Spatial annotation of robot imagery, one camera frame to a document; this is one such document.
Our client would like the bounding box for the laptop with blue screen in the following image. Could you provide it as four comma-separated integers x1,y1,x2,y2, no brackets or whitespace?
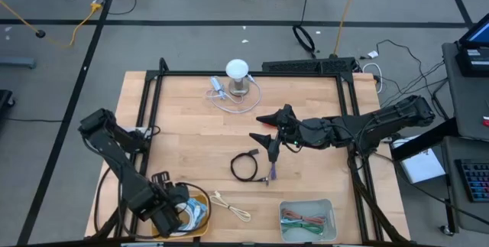
458,12,489,49

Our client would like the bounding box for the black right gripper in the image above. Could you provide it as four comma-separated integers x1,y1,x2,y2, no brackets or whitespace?
248,104,337,163

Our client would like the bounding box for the white lamp power adapter cable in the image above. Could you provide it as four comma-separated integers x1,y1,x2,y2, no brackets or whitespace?
205,73,263,115

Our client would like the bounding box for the white paper box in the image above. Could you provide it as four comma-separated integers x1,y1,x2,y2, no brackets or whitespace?
391,135,446,185

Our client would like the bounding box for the yellow extension cord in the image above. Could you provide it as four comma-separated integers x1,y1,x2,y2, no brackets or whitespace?
332,0,363,57
0,0,103,48

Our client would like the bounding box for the yellow plastic bin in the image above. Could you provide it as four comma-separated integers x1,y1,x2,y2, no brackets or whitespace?
151,193,211,239

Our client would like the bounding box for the blue-grey metal bar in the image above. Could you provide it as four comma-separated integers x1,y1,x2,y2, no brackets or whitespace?
0,56,37,70

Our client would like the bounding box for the black left arm base cable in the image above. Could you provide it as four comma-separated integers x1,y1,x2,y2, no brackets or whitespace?
93,166,129,236

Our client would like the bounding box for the light blue ethernet cable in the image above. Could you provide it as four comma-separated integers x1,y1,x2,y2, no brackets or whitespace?
185,197,209,221
179,208,208,233

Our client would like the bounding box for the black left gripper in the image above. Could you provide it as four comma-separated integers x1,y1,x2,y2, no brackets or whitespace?
151,185,191,239

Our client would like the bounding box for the coiled black floor cable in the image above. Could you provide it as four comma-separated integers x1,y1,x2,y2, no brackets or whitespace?
292,0,317,55

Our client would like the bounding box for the green USB cable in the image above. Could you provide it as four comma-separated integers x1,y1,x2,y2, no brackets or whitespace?
280,220,325,236

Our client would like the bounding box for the grey desk top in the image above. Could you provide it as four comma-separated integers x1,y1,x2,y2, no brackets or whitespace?
442,135,489,236
442,42,489,141

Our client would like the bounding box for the black desk bar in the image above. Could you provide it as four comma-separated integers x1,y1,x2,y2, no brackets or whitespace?
389,118,459,162

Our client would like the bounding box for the pink USB cable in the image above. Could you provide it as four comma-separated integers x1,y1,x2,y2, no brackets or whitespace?
281,208,328,225

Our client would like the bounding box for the black equipment base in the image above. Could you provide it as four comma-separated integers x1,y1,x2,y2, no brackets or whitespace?
0,89,16,119

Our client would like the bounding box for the black backlit keyboard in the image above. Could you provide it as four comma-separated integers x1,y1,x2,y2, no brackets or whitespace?
454,158,489,204

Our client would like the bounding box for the grey plastic bin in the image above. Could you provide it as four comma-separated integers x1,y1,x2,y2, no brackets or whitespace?
278,198,338,243

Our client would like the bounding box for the black metal table frame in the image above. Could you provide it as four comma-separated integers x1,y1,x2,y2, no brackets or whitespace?
89,57,412,247

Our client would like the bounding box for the cream USB cable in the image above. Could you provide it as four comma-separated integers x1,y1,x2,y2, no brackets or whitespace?
209,190,252,223

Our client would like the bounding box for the black device box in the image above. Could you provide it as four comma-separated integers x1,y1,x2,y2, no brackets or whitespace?
454,46,489,78

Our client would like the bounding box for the brass table lamp white shade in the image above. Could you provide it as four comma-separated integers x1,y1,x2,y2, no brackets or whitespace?
224,58,251,97

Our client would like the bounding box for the black HDMI cable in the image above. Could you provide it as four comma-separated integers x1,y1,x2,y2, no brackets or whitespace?
230,148,268,183

